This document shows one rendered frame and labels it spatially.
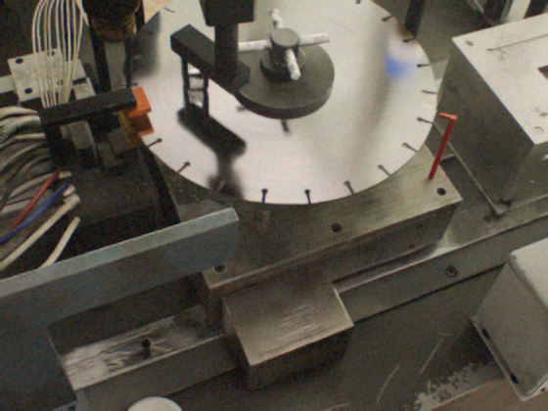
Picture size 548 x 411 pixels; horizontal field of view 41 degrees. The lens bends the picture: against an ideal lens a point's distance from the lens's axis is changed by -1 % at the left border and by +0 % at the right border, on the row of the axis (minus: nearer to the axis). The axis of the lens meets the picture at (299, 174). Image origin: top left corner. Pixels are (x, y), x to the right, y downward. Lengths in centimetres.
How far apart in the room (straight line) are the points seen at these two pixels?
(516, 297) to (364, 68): 29
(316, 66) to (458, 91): 24
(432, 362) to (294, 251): 20
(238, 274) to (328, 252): 10
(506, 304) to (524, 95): 25
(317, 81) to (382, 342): 30
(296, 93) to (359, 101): 7
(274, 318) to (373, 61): 29
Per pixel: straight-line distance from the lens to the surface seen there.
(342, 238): 77
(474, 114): 93
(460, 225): 93
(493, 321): 84
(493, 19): 121
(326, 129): 73
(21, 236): 73
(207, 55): 70
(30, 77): 88
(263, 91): 74
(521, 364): 83
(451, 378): 84
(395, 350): 84
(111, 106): 71
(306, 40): 74
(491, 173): 94
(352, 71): 79
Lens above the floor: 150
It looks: 53 degrees down
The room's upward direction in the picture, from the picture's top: 8 degrees clockwise
